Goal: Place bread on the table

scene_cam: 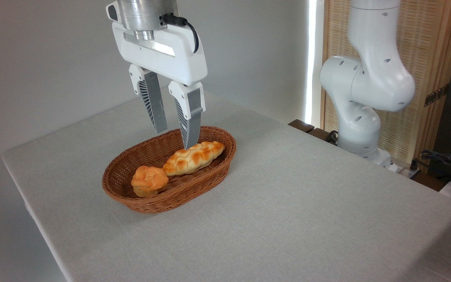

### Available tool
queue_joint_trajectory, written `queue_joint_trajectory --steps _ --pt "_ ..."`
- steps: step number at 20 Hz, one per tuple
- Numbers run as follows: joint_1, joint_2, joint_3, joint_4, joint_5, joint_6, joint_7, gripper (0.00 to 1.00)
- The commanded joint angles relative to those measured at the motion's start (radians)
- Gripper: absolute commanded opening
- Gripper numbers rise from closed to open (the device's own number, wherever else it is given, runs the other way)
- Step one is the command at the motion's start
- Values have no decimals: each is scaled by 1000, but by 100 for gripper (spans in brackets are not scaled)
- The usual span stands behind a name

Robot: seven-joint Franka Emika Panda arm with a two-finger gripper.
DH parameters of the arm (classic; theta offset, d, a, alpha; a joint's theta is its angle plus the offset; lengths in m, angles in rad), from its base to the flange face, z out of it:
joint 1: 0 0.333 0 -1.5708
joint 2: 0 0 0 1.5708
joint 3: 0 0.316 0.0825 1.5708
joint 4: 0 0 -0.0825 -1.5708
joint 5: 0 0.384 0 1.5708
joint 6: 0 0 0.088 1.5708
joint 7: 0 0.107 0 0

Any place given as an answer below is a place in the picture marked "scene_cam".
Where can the grey linen tablecloth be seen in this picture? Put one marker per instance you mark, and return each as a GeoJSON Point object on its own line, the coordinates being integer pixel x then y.
{"type": "Point", "coordinates": [288, 203]}

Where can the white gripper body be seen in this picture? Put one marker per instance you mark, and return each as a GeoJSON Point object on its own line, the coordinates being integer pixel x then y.
{"type": "Point", "coordinates": [178, 58]}

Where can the silver metal wrist flange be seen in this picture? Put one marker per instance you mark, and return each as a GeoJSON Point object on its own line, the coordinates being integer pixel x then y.
{"type": "Point", "coordinates": [143, 15]}

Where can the long braided bread loaf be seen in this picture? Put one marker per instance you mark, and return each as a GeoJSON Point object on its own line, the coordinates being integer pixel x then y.
{"type": "Point", "coordinates": [194, 156]}

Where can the white power strip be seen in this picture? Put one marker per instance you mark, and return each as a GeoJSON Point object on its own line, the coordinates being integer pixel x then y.
{"type": "Point", "coordinates": [405, 170]}

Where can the brown wicker oval basket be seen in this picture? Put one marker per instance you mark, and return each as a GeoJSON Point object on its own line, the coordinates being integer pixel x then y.
{"type": "Point", "coordinates": [194, 188]}

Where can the round golden bread roll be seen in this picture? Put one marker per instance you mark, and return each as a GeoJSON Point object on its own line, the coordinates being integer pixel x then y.
{"type": "Point", "coordinates": [149, 180]}

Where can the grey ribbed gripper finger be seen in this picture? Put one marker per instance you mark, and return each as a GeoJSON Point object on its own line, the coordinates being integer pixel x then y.
{"type": "Point", "coordinates": [153, 102]}
{"type": "Point", "coordinates": [190, 113]}

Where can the black metal screen hinge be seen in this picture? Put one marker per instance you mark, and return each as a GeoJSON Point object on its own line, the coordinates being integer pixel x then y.
{"type": "Point", "coordinates": [437, 95]}

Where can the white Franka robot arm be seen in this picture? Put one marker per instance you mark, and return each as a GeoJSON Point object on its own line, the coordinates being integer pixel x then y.
{"type": "Point", "coordinates": [370, 78]}

